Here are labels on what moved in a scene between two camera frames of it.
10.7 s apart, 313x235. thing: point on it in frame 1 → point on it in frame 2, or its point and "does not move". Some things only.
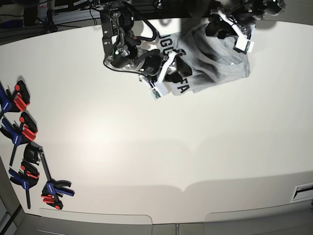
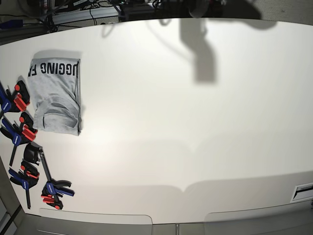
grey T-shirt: [212, 59] → [54, 85]
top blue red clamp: [18, 100] does not move
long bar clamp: [53, 190] does not move
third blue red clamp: [26, 177] does not move
